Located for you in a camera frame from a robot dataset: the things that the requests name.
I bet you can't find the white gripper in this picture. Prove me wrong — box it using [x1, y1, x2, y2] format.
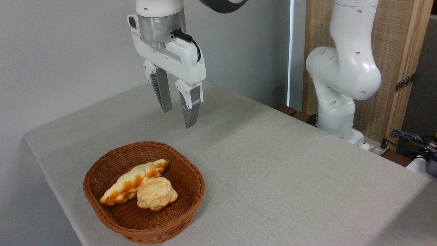
[127, 14, 207, 129]

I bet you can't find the long croissant bread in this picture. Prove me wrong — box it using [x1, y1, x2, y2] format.
[100, 159, 169, 206]

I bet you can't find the round pale bread roll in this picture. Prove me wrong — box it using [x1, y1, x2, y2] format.
[137, 177, 179, 211]

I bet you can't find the brown wicker basket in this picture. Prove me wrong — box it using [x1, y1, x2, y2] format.
[83, 141, 206, 245]

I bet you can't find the grey tablecloth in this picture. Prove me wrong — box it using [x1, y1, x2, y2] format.
[23, 79, 437, 246]

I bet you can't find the wooden woven screen panel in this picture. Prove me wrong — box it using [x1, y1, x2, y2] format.
[302, 0, 434, 151]

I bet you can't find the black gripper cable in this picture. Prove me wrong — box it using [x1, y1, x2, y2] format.
[172, 29, 202, 63]

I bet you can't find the dark blue cable bundle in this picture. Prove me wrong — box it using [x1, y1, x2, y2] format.
[381, 129, 437, 158]

